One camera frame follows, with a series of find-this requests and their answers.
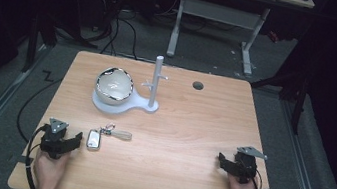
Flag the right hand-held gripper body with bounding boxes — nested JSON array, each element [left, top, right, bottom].
[[227, 143, 270, 187]]

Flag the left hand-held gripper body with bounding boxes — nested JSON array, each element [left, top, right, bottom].
[[37, 116, 71, 162]]

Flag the silver car key with keychain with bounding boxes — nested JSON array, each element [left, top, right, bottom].
[[85, 119, 135, 157]]

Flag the person's left hand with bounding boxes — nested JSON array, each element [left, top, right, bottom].
[[29, 146, 72, 189]]

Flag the white bowl with silver rim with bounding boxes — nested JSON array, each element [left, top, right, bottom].
[[91, 65, 137, 109]]

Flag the black metal stand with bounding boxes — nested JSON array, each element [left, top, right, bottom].
[[21, 11, 63, 77], [244, 61, 315, 137]]

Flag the white key stand with tray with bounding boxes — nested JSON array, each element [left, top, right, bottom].
[[89, 46, 173, 123]]

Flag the white-framed wooden desk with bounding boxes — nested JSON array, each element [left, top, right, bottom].
[[164, 0, 317, 84]]

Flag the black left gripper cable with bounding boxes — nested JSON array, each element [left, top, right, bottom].
[[20, 121, 51, 189]]

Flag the black floor cable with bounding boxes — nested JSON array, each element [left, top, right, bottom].
[[13, 67, 66, 147]]

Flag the bundle of black cables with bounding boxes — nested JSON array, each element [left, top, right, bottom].
[[90, 0, 148, 62]]

